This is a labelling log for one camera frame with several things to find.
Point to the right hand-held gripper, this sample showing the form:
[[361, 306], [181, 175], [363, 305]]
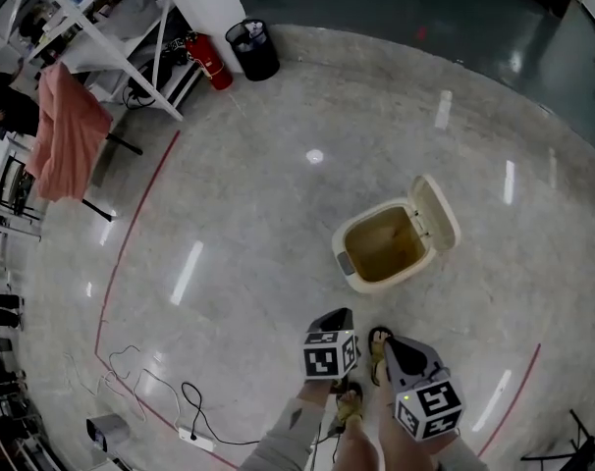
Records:
[[430, 407]]

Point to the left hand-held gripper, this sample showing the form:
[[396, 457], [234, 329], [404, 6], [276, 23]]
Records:
[[327, 356]]

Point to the cream pedal trash bin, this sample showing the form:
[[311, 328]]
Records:
[[435, 214]]

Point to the person's right forearm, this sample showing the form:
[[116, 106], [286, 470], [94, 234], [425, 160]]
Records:
[[457, 456]]

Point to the person's left forearm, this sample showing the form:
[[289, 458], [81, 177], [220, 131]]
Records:
[[290, 430]]

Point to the person's right foot in sandal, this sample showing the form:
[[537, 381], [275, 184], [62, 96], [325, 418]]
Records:
[[377, 353]]

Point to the person's foot in sandal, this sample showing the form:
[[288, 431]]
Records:
[[377, 353], [350, 405]]

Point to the person's right leg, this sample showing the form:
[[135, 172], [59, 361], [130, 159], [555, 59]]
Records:
[[391, 430]]

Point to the person's leg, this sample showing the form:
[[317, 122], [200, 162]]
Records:
[[391, 430], [356, 444]]

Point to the person's left foot in sandal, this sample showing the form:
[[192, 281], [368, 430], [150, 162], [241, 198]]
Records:
[[350, 405]]

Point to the person's left leg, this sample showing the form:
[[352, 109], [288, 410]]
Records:
[[356, 444]]

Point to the white power strip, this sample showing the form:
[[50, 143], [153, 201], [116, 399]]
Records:
[[197, 438]]

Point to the black metal stand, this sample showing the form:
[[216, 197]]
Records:
[[579, 442]]

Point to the gray cylindrical device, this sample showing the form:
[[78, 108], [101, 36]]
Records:
[[110, 430]]

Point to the black mesh waste bin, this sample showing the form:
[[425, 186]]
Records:
[[255, 52]]

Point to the red fire extinguisher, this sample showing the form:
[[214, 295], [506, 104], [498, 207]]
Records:
[[211, 62]]

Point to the chair with pink cover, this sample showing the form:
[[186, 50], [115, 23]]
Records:
[[64, 130]]

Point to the white square pillar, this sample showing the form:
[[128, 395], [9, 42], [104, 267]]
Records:
[[204, 13]]

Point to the white metal shelving rack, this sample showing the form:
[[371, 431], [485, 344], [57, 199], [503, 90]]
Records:
[[101, 42]]

